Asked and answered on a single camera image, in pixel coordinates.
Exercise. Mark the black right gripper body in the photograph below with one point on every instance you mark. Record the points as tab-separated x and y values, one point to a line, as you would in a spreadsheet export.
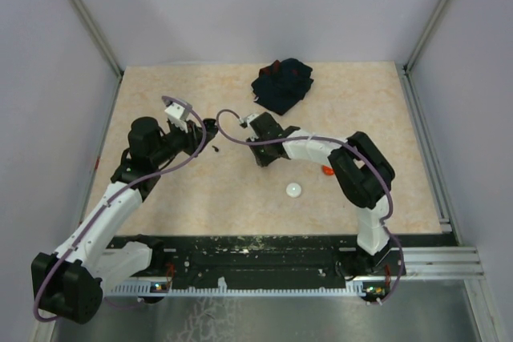
263	154

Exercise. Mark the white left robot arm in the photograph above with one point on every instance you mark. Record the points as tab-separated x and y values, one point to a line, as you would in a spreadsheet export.
72	281

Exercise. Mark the aluminium corner post right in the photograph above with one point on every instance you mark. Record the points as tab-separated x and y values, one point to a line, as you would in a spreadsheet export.
430	28

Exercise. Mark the aluminium corner post left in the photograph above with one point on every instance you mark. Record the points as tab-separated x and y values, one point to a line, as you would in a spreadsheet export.
97	36

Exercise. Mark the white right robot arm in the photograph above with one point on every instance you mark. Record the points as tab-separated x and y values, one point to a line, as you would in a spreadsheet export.
361	170

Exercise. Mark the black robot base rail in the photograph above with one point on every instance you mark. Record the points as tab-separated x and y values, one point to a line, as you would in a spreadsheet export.
264	262

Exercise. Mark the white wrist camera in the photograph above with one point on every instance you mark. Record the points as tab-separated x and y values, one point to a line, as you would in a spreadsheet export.
177	116
245	122

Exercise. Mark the orange earbud charging case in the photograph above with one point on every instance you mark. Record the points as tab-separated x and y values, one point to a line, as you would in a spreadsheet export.
327	171

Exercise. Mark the dark navy folded cloth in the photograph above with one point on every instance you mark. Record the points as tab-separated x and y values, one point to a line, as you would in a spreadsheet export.
282	85

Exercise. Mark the white earbud charging case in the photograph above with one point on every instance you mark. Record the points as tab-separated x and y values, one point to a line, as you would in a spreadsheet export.
293	190

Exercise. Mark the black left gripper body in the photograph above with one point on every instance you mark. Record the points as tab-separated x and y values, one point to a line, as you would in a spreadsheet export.
187	142

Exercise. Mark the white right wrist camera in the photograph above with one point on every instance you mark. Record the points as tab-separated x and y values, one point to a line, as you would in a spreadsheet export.
245	122

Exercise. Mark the aluminium corner post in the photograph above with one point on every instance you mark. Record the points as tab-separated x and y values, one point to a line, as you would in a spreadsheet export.
97	36
430	28

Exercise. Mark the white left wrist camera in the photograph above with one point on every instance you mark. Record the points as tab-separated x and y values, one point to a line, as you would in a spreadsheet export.
177	116

